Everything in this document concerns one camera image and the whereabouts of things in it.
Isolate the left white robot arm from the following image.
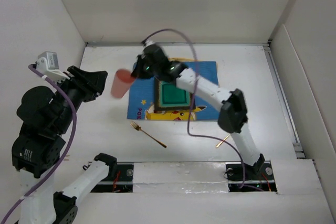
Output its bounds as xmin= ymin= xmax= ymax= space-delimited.
xmin=12 ymin=64 xmax=117 ymax=223

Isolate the square green ceramic plate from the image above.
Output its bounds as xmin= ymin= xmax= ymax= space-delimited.
xmin=154 ymin=78 xmax=196 ymax=111

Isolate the gold spoon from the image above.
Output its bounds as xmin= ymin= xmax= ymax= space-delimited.
xmin=215 ymin=134 xmax=231 ymax=148

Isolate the blue and yellow cloth placemat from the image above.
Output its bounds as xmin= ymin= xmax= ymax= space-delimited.
xmin=126 ymin=57 xmax=220 ymax=122

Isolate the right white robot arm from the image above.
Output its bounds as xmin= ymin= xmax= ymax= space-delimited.
xmin=131 ymin=41 xmax=265 ymax=179

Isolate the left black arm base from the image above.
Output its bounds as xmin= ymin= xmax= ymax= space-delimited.
xmin=91 ymin=163 xmax=134 ymax=193

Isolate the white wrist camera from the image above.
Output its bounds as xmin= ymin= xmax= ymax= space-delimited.
xmin=144 ymin=39 xmax=155 ymax=48
xmin=36 ymin=51 xmax=70 ymax=83

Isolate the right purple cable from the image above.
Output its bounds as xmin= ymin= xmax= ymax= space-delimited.
xmin=141 ymin=28 xmax=247 ymax=189

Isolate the gold fork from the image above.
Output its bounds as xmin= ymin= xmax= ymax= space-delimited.
xmin=130 ymin=121 xmax=167 ymax=148

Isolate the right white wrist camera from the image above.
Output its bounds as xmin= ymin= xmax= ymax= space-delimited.
xmin=144 ymin=39 xmax=155 ymax=48

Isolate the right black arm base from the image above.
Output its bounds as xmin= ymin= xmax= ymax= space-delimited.
xmin=222 ymin=161 xmax=278 ymax=194

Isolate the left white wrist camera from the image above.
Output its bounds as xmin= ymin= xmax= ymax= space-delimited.
xmin=36 ymin=51 xmax=70 ymax=83

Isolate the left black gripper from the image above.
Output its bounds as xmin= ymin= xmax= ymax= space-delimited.
xmin=55 ymin=63 xmax=109 ymax=131

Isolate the pink plastic cup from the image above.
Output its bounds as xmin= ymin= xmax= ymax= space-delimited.
xmin=111 ymin=69 xmax=135 ymax=99

